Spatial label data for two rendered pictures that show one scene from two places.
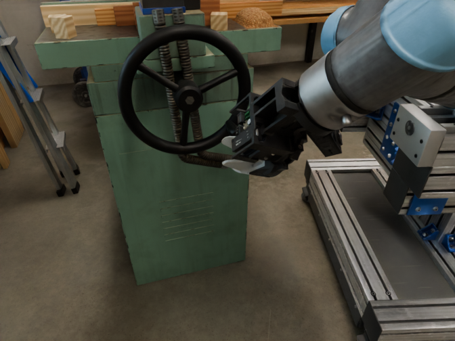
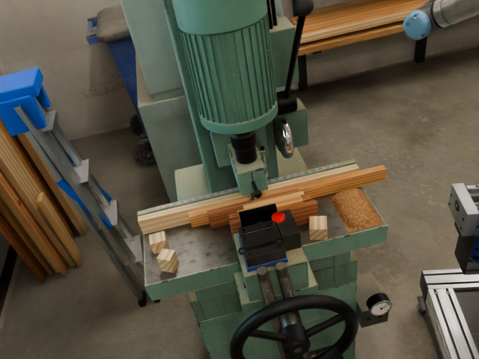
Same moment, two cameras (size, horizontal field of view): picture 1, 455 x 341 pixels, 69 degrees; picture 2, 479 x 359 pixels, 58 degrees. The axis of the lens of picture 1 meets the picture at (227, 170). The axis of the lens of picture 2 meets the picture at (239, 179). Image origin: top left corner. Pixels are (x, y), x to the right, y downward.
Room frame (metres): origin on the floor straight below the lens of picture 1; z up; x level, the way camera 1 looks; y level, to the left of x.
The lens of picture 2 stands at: (0.16, 0.03, 1.69)
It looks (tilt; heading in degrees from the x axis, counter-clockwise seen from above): 38 degrees down; 12
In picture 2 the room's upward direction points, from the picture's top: 11 degrees counter-clockwise
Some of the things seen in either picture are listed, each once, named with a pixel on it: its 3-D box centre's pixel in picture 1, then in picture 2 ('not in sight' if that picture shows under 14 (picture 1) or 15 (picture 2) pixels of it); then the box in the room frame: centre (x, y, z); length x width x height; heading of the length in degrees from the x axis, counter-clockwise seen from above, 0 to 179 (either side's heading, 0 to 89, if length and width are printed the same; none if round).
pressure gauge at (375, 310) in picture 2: not in sight; (378, 305); (0.88, -0.13, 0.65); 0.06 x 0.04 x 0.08; 106
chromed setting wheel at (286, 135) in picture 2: not in sight; (284, 137); (1.16, 0.10, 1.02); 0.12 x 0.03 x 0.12; 16
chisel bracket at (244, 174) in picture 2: not in sight; (248, 167); (1.02, 0.19, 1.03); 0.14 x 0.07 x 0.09; 16
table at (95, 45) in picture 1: (166, 41); (264, 246); (0.90, 0.16, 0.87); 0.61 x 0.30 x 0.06; 106
